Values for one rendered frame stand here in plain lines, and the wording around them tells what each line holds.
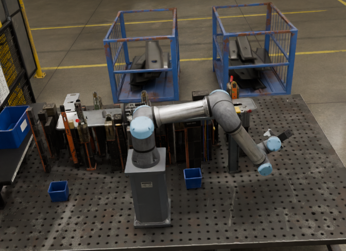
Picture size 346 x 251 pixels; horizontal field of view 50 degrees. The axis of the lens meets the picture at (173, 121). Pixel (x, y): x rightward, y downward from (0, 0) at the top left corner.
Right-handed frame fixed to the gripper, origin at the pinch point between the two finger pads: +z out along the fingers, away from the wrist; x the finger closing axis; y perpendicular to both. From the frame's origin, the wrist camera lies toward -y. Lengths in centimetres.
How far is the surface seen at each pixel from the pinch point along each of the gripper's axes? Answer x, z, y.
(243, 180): 11.1, -8.7, 31.6
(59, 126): -85, -26, 113
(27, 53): -276, 216, 225
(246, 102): -31.3, 18.5, 3.3
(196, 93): -57, 20, 29
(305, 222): 45, -33, 12
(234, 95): -40.6, 23.8, 8.1
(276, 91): -33, 218, -26
